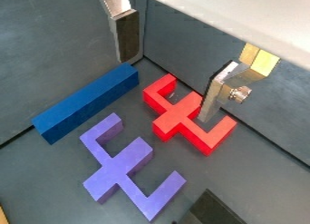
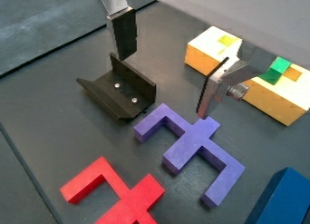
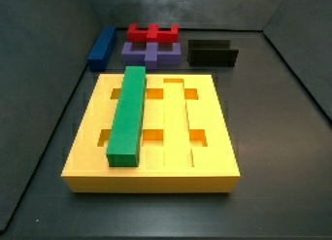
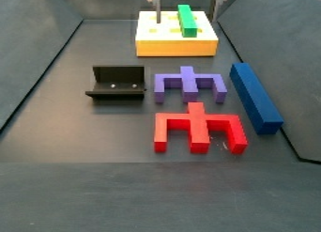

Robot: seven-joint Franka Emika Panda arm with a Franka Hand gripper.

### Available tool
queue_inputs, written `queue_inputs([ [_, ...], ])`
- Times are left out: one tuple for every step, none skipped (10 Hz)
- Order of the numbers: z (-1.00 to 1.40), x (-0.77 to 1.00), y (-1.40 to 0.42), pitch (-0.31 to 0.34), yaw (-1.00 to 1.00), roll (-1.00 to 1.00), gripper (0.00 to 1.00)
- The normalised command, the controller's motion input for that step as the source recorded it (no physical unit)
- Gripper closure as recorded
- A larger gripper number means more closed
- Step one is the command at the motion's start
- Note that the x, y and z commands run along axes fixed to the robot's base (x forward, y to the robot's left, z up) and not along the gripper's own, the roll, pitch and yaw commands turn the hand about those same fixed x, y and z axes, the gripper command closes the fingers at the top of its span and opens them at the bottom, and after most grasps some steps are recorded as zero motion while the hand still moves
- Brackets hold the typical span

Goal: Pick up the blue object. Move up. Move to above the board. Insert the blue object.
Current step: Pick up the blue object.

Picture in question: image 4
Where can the yellow slotted board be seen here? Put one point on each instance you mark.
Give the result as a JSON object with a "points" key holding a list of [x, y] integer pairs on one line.
{"points": [[160, 39]]}

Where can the purple fork-shaped block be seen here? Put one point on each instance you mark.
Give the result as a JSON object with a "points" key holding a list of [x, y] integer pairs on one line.
{"points": [[190, 82]]}

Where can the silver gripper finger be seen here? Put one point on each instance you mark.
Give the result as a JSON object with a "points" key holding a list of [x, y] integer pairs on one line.
{"points": [[156, 6], [218, 3]]}

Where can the green rectangular bar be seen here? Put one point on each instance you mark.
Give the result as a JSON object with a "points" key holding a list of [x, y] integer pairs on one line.
{"points": [[186, 21]]}

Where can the blue rectangular bar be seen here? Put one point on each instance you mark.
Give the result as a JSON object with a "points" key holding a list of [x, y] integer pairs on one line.
{"points": [[263, 115]]}

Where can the black angle bracket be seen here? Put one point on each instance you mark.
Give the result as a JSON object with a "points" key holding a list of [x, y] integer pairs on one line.
{"points": [[118, 82]]}

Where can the red fork-shaped block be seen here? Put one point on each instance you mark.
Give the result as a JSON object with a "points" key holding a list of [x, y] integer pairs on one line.
{"points": [[199, 123]]}

